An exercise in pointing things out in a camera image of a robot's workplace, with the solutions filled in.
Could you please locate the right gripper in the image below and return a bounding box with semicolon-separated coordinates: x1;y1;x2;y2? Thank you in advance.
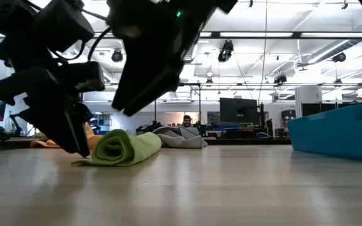
110;30;207;117

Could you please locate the white pillar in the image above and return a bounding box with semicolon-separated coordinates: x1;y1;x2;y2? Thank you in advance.
295;86;323;119

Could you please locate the long ceiling light strip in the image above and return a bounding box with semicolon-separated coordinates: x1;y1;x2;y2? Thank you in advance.
0;30;362;40

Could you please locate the grey microfiber towel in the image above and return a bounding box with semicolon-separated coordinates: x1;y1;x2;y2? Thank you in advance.
151;125;209;149

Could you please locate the black background rig frame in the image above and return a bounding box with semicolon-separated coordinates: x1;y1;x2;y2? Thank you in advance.
180;82;202;126

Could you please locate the black cabinet row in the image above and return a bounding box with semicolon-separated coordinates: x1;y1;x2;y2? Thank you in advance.
302;102;362;117

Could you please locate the orange microfiber towel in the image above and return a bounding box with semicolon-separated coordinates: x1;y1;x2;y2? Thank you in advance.
30;122;104;150

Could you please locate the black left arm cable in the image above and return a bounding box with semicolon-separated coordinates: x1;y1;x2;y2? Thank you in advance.
50;26;112;62

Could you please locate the green microfiber towel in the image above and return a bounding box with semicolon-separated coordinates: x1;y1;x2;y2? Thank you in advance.
70;128;163;167

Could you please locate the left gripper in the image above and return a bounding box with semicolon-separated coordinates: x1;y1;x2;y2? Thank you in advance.
0;66;92;158

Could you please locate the teal plastic basket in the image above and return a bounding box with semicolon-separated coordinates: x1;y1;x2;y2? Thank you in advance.
287;103;362;163

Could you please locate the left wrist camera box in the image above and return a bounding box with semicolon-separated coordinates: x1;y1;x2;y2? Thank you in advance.
58;61;106;94

